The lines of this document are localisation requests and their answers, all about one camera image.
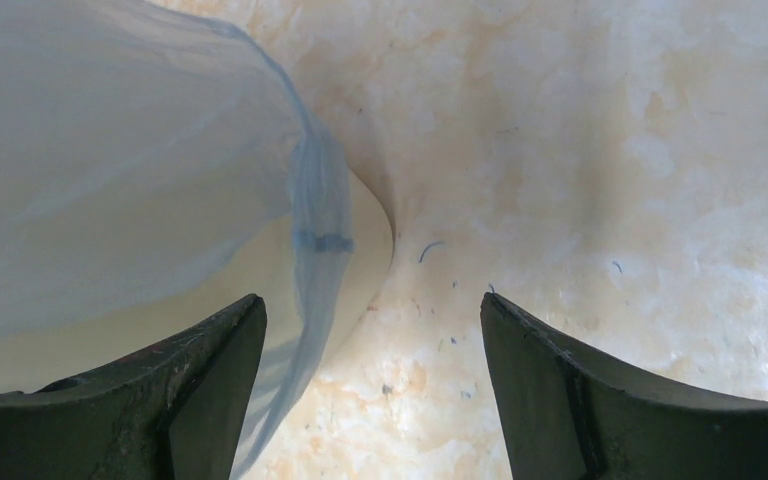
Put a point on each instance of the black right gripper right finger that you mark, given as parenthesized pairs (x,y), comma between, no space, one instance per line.
(571,411)

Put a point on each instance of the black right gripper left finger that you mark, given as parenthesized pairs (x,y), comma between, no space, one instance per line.
(172,410)

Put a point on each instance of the beige plastic trash bin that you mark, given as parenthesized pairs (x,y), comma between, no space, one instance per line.
(263,266)

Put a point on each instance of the light blue trash bag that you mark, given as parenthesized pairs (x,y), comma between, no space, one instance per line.
(140,149)

